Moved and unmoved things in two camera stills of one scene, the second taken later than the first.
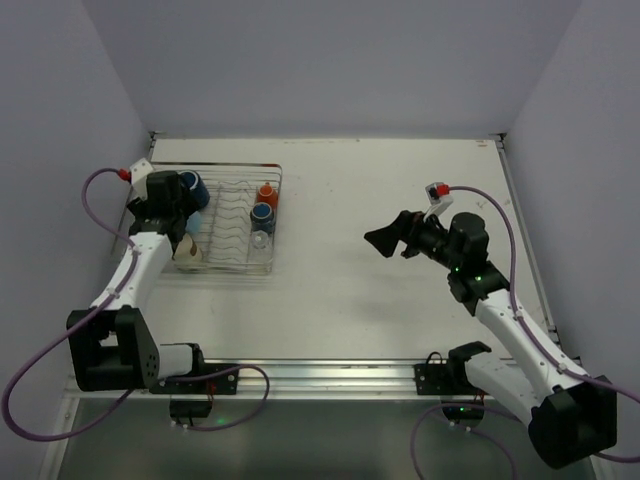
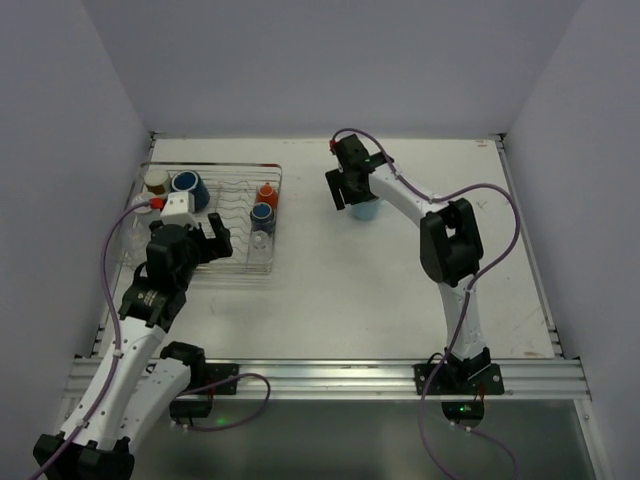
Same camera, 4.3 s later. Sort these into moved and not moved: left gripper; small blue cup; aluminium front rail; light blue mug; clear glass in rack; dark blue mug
Moved: light blue mug; left gripper
Not moved: aluminium front rail; small blue cup; clear glass in rack; dark blue mug
